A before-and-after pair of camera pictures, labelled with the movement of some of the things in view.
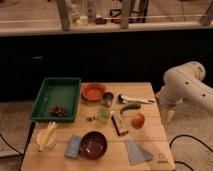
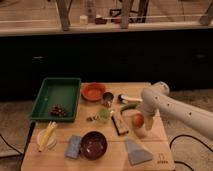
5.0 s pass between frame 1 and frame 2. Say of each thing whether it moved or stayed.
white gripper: moved
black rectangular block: stayed
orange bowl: stayed
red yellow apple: stayed
